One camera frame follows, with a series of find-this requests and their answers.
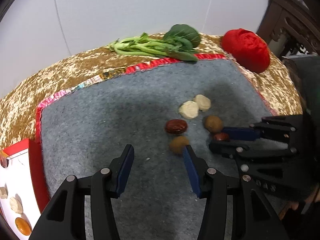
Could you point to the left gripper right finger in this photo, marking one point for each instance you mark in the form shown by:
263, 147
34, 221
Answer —
253, 216

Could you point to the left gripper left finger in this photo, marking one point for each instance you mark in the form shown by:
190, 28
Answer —
64, 215

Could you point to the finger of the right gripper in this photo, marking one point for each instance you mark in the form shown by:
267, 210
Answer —
232, 150
260, 131

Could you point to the red jujube date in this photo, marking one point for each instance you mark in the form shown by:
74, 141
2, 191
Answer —
222, 136
176, 126
4, 161

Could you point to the brown longan fruit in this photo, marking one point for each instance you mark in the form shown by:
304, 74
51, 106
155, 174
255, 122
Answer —
177, 144
213, 124

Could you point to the orange tangerine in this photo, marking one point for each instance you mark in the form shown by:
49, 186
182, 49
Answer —
23, 226

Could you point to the pale sugarcane chunk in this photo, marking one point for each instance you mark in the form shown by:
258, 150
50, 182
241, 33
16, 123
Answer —
203, 102
3, 192
189, 110
16, 205

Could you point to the red white shallow box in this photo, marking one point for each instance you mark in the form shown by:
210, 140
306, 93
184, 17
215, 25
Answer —
24, 178

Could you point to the red velvet cushion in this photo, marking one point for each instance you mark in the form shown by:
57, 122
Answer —
249, 50

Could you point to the grey felt mat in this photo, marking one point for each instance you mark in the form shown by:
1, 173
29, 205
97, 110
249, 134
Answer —
83, 131

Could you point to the green bok choy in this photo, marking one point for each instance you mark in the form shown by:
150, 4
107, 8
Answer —
180, 43

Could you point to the dark wooden furniture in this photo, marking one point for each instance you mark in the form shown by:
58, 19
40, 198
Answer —
289, 28

